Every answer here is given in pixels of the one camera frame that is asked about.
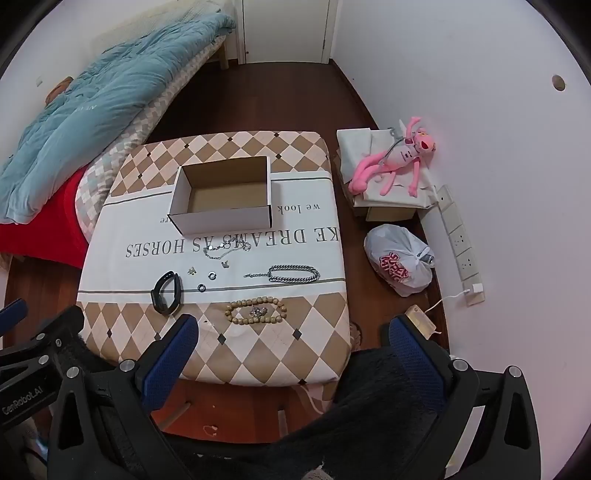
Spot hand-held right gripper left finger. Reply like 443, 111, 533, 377
46, 314, 200, 480

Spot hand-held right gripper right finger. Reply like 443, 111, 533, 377
379, 315, 542, 480

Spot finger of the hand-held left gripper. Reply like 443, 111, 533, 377
0, 305, 86, 384
0, 298, 28, 337

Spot black wristband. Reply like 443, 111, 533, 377
151, 271, 184, 316

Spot wooden bead bracelet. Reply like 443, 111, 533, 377
225, 298, 288, 326

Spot silver charm bracelet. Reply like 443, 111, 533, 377
203, 240, 253, 262

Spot thick silver chain necklace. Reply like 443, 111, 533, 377
244, 264, 320, 284

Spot cardboard box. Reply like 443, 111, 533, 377
167, 156, 273, 235

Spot person's dark trousers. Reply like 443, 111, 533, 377
270, 345, 465, 480

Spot red bed cloth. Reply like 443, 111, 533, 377
0, 167, 94, 269

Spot white plastic bag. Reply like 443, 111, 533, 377
363, 224, 436, 298

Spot white power strip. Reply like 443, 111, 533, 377
433, 184, 487, 307

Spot table with checkered cloth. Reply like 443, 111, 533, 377
76, 130, 353, 387

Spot brown cardboard carton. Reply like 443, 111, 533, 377
366, 205, 419, 223

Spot pink plush toy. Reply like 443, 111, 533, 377
348, 116, 439, 199

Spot light blue quilt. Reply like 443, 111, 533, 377
0, 11, 237, 225

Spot brown pillow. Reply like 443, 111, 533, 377
45, 77, 75, 104

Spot checkered bed sheet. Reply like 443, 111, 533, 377
75, 34, 228, 241

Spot cream bed pad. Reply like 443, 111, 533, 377
90, 7, 234, 51

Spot white door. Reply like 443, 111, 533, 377
235, 0, 334, 65

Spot white charging cable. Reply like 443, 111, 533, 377
422, 289, 473, 320

